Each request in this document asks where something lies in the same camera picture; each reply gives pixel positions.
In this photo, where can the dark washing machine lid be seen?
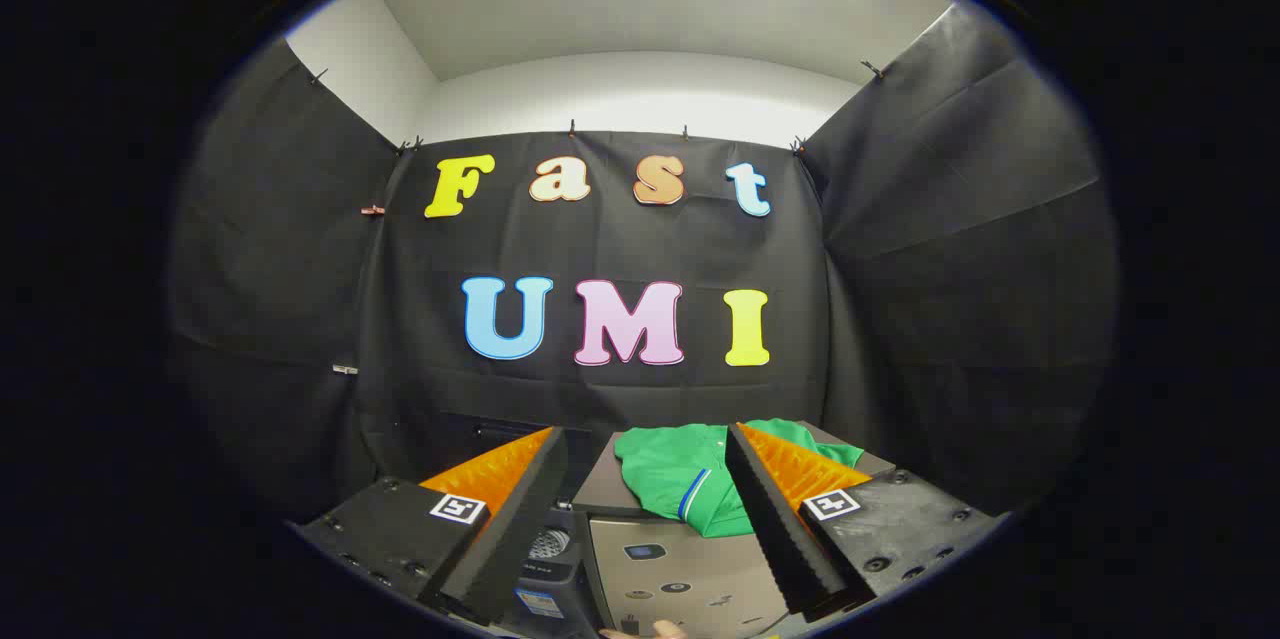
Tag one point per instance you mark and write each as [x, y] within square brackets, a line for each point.
[470, 439]

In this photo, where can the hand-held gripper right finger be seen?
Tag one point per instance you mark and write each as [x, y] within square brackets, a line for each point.
[775, 529]

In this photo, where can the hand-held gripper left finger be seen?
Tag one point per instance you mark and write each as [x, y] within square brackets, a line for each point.
[520, 519]

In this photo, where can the grey appliance cabinet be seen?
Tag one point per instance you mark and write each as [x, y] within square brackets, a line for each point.
[680, 569]

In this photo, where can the green polo shirt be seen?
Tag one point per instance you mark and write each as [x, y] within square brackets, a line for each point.
[660, 474]

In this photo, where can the black backdrop cloth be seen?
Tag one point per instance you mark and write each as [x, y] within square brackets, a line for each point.
[620, 239]

